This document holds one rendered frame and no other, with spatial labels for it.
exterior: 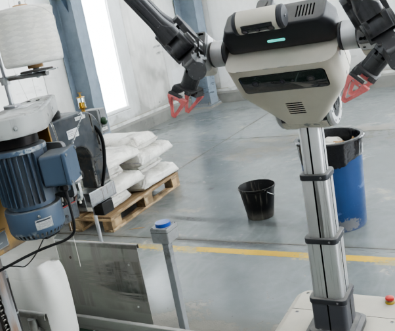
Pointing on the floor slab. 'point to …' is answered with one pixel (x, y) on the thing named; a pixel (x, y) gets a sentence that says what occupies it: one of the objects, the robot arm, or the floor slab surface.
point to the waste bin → (346, 175)
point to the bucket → (258, 198)
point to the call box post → (175, 286)
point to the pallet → (85, 221)
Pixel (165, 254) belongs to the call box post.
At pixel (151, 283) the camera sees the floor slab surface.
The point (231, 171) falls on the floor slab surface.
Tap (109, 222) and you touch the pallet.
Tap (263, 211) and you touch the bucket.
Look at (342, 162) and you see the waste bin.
